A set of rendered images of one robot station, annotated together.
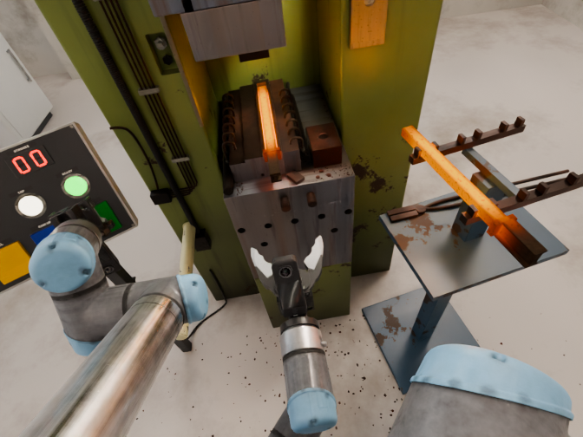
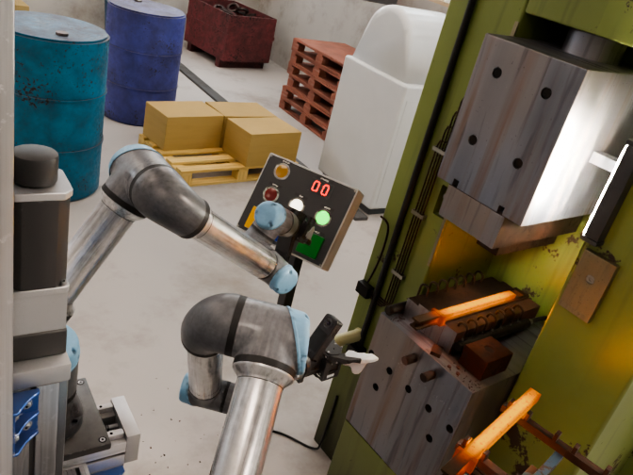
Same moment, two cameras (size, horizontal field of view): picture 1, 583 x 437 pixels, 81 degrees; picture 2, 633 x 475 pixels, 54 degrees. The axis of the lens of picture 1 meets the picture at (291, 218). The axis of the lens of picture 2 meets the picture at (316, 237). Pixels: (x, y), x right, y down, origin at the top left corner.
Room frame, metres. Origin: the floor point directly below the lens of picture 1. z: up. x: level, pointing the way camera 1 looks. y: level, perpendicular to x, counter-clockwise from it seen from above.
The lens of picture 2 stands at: (-0.59, -0.83, 1.93)
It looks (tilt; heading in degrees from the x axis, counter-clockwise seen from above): 27 degrees down; 47
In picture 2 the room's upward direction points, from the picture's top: 15 degrees clockwise
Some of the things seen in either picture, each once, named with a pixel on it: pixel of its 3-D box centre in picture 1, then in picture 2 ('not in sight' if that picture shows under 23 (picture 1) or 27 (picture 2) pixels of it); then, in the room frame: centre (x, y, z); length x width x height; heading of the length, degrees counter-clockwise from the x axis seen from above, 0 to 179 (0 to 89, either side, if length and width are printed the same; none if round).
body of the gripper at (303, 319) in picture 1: (296, 303); (316, 359); (0.31, 0.02, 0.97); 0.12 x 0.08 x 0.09; 0
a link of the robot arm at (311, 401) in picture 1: (309, 391); not in sight; (0.15, 0.02, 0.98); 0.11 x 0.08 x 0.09; 0
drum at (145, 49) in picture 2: not in sight; (142, 61); (1.66, 4.28, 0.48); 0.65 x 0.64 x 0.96; 176
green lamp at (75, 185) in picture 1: (75, 185); (322, 218); (0.64, 0.48, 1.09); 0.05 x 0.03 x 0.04; 90
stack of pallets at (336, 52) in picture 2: not in sight; (338, 90); (3.70, 4.00, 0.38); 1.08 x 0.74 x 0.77; 86
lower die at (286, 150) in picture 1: (260, 124); (473, 309); (0.97, 0.05, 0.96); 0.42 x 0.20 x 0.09; 0
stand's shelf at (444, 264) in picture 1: (466, 233); not in sight; (0.55, -0.49, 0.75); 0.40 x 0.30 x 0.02; 100
